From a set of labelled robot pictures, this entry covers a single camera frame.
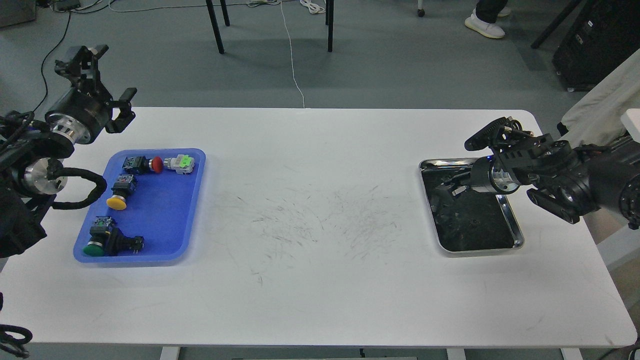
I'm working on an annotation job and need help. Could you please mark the black chair legs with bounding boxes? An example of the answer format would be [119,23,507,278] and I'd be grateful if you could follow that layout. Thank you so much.
[205,0,335,55]

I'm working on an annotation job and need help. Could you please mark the yellow push button switch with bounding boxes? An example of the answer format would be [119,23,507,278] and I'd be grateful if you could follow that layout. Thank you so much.
[106,173,138,211]

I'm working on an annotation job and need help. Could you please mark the white floor cable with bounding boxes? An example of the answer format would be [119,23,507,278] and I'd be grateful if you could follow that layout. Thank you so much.
[247,0,327,109]

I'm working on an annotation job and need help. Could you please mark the black floor cable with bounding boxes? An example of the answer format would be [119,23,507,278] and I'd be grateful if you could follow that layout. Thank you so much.
[33,0,108,112]

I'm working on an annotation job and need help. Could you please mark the blue plastic tray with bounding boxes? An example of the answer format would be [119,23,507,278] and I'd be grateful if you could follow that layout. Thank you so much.
[73,148,206,266]

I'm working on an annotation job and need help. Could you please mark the black equipment case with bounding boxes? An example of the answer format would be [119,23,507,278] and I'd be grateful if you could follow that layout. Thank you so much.
[551,0,640,92]

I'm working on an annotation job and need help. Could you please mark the green and grey switch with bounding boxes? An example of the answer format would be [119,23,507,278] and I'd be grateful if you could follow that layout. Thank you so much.
[162,153,195,175]

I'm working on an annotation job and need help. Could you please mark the white sneaker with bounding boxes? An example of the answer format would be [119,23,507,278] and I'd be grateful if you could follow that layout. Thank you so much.
[464,14,506,40]

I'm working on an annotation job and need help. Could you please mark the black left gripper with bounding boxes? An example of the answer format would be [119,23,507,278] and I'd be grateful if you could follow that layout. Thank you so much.
[45,44,138,145]

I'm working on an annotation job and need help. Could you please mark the red push button switch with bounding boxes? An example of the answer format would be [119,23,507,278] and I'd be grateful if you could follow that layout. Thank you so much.
[122,155,163,175]

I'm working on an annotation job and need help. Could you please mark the metal tray with black mat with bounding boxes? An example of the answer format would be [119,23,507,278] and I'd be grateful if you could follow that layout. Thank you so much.
[419,158,525,257]

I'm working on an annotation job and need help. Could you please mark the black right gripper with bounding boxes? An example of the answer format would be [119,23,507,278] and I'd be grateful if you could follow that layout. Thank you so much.
[438,156,520,199]

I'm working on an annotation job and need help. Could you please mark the beige cloth cover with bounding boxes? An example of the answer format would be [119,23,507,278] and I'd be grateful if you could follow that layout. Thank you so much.
[560,51,640,148]

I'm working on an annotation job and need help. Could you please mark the green push button switch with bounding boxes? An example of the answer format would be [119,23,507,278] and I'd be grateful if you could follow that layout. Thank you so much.
[82,215,116,257]

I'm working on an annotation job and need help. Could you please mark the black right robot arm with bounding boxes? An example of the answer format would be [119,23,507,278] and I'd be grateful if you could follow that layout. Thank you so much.
[429,117,640,230]

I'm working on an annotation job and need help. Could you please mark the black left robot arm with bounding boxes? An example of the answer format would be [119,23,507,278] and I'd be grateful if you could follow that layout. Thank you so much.
[0,44,137,259]

